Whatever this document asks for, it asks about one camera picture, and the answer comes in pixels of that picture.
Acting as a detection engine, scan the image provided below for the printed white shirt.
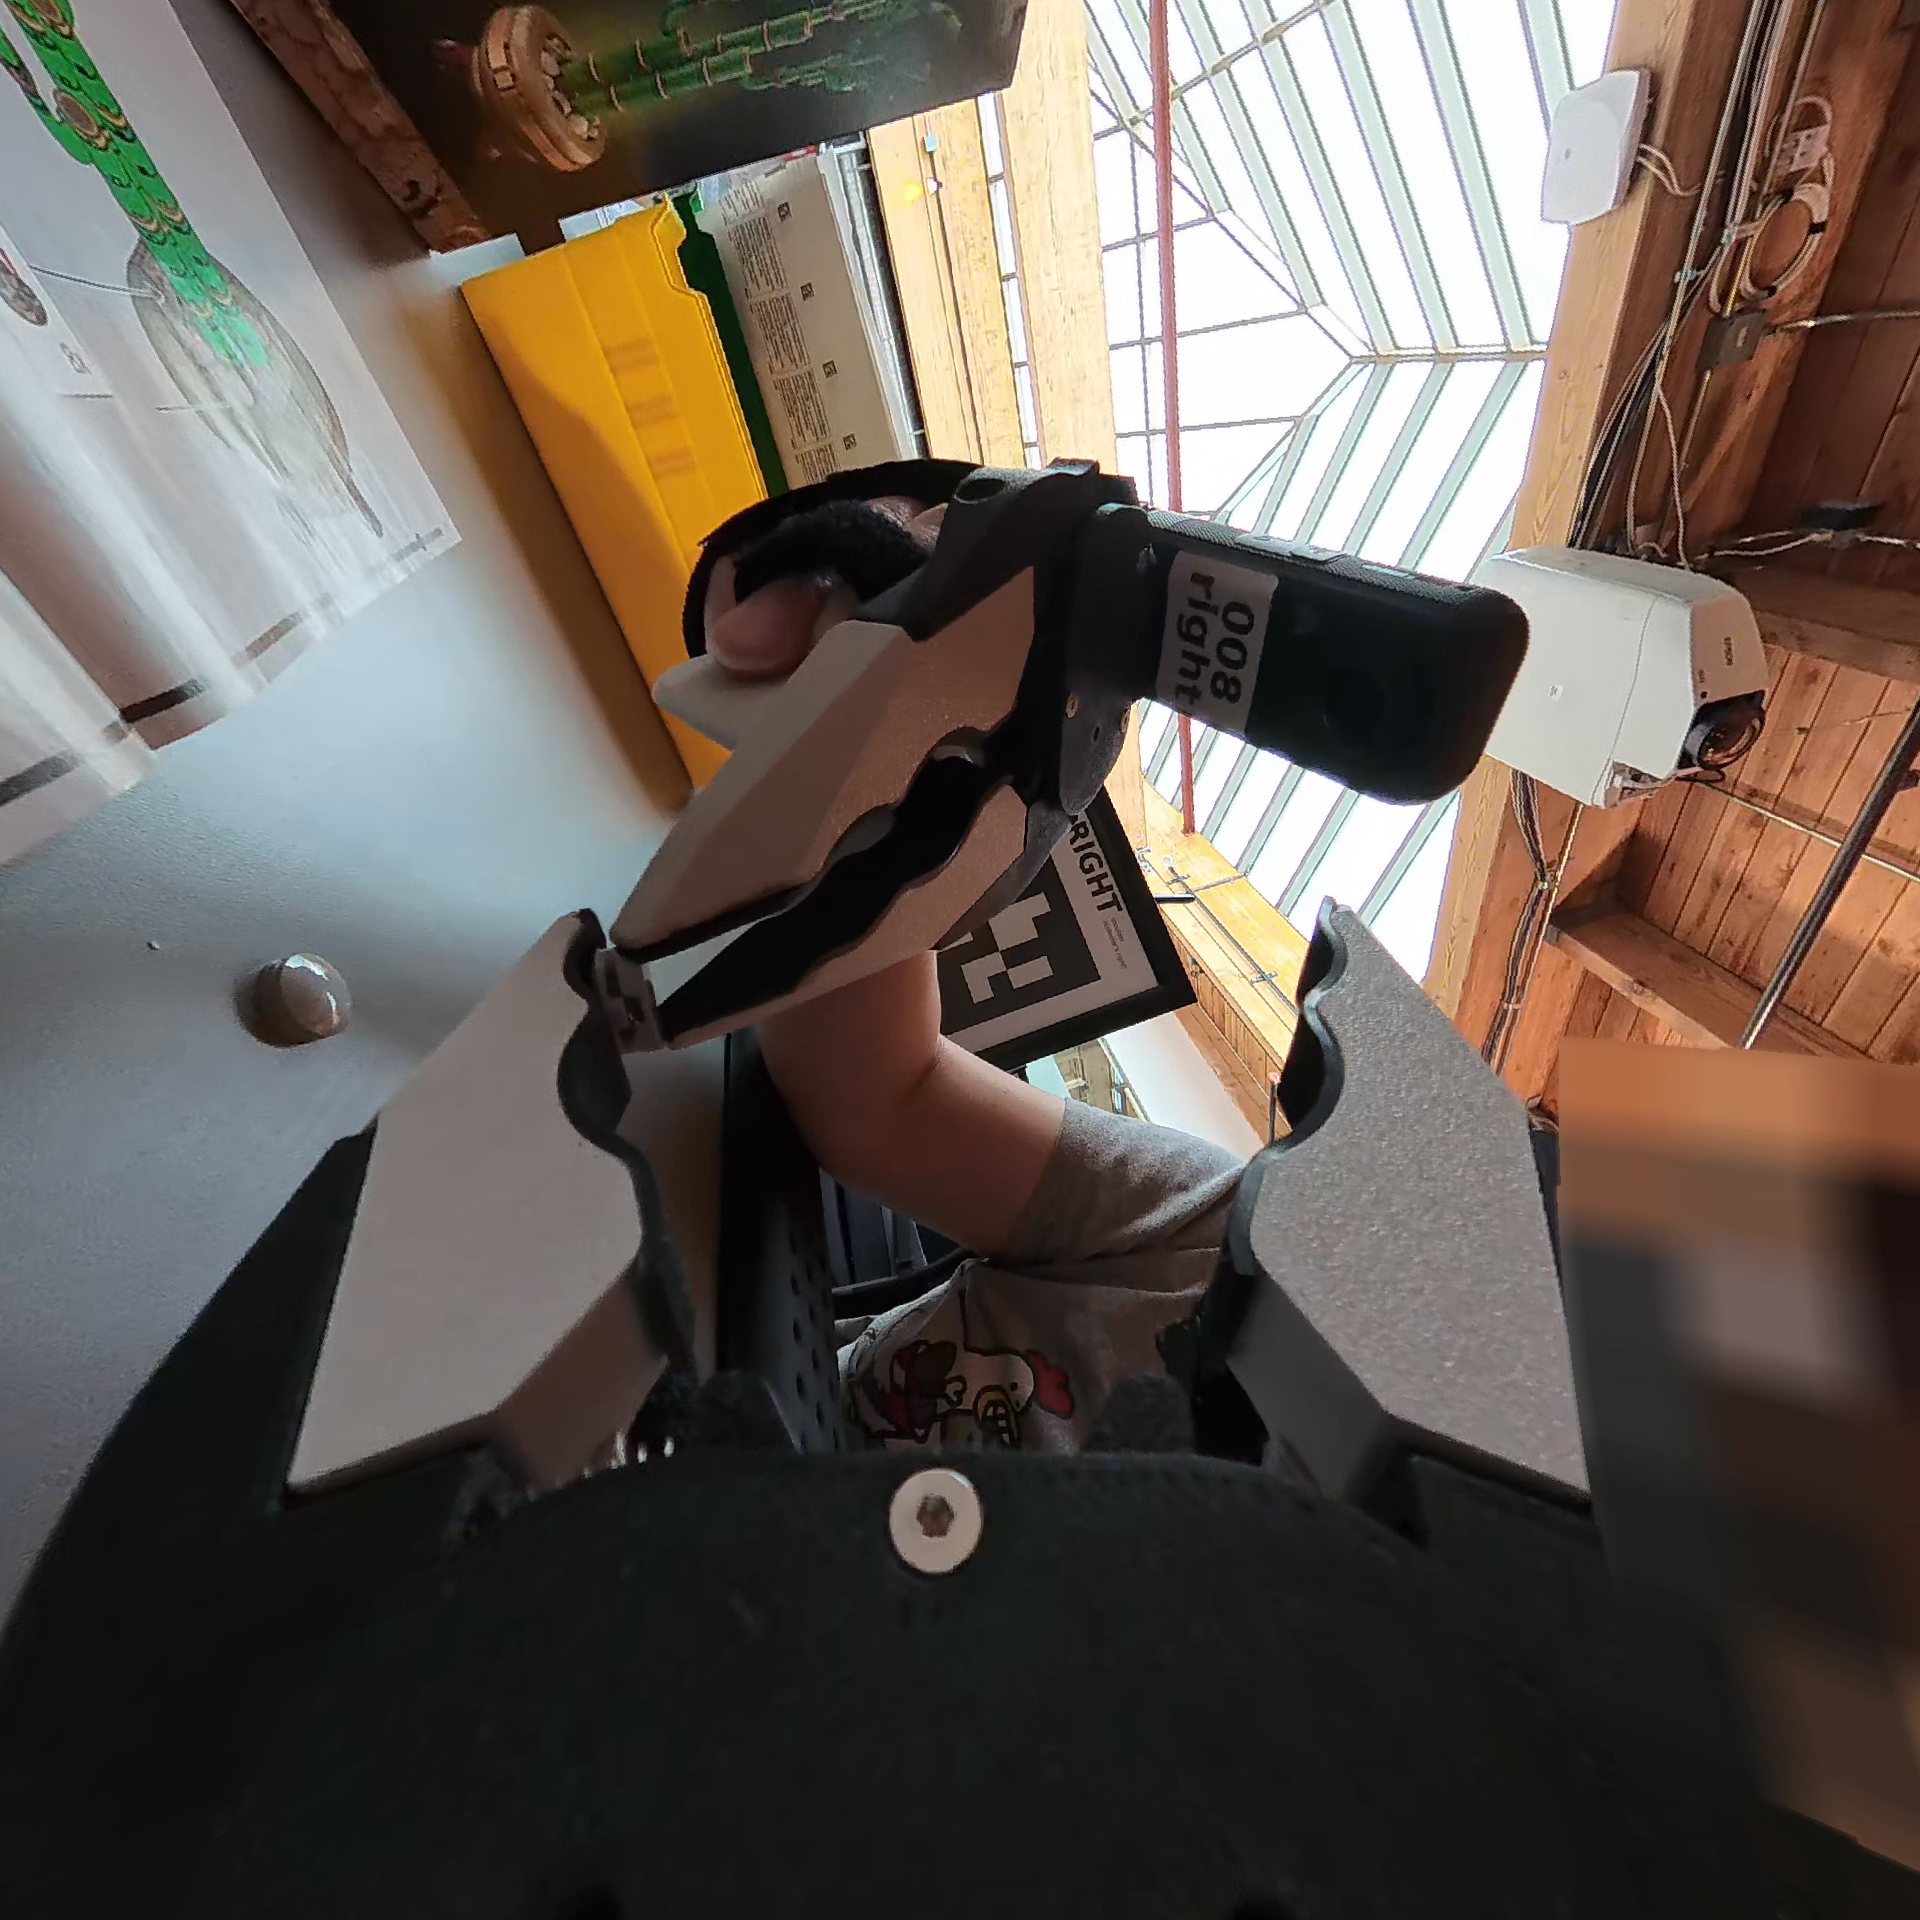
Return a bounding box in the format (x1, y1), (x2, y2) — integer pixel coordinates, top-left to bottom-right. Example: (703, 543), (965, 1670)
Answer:
(837, 1257), (1088, 1457)

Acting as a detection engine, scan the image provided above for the metal pole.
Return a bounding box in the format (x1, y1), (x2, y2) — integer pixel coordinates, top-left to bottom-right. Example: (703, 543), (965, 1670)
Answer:
(1738, 719), (1920, 1052)

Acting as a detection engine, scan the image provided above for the cluster of grey discs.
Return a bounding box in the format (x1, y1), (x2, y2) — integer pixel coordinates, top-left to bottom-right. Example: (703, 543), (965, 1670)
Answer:
(240, 948), (354, 1049)

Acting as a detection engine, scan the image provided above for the white printed carton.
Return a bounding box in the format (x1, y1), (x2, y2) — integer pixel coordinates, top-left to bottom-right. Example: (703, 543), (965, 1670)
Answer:
(698, 146), (925, 484)

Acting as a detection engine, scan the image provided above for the yellow plastic bin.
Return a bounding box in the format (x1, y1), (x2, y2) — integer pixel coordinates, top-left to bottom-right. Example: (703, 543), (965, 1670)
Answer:
(462, 202), (776, 788)

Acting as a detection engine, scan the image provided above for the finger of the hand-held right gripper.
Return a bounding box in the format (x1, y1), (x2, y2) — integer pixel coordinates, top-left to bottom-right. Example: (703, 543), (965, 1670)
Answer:
(609, 575), (1041, 966)
(656, 784), (1056, 1052)

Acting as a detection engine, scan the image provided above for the ceiling cable bundle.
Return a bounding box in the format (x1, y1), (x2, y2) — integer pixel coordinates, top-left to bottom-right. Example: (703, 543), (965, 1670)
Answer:
(1569, 0), (1920, 566)

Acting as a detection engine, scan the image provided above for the person's right hand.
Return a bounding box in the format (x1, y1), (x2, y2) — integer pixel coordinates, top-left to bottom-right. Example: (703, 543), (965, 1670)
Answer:
(698, 504), (954, 681)

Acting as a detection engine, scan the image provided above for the person's right forearm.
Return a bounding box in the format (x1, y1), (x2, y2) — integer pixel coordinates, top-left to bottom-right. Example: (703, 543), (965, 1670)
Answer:
(768, 943), (1251, 1315)

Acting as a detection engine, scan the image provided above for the red pipe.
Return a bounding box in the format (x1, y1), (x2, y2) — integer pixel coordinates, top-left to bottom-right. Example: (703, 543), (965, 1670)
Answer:
(1145, 0), (1210, 838)

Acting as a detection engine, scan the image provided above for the green plastic panel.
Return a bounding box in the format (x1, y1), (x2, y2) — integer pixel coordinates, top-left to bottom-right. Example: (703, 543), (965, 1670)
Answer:
(673, 192), (793, 497)

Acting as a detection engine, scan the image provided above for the dark lego set box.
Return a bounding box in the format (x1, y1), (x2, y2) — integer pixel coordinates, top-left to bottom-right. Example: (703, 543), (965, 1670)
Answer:
(231, 0), (1038, 254)

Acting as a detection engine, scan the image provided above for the lego instruction booklet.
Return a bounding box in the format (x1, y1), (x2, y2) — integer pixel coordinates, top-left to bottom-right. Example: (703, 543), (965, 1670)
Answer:
(0, 0), (464, 873)

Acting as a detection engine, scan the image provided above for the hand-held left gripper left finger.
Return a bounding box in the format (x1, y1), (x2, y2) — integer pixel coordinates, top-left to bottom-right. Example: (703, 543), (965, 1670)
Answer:
(282, 906), (703, 1494)

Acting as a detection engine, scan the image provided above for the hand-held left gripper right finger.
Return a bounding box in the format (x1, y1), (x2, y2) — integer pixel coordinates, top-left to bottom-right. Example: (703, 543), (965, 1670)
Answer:
(1208, 896), (1594, 1500)

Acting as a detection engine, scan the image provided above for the white ceiling projector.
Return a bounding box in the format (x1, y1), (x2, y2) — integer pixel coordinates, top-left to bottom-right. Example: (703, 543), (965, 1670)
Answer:
(1475, 545), (1777, 812)

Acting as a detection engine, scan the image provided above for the black perforated panel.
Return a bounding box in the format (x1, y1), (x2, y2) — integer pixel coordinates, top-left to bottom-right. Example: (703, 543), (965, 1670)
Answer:
(718, 1031), (847, 1455)

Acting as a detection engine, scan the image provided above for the glass skylight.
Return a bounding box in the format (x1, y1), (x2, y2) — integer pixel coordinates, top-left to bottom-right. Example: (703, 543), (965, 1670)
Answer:
(976, 0), (1624, 969)

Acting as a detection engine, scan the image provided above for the white wireless access point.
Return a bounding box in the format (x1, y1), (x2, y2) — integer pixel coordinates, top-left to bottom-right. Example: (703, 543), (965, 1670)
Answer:
(1542, 66), (1656, 226)

